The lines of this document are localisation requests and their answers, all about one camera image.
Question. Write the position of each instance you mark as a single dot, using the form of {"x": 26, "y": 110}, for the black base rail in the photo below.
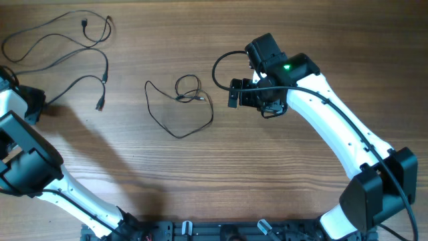
{"x": 289, "y": 230}

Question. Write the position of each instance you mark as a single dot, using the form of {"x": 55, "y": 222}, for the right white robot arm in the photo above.
{"x": 382, "y": 179}

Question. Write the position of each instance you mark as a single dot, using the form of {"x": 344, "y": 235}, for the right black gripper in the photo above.
{"x": 275, "y": 106}

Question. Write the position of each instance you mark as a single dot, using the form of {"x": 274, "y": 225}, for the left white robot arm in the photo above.
{"x": 31, "y": 166}

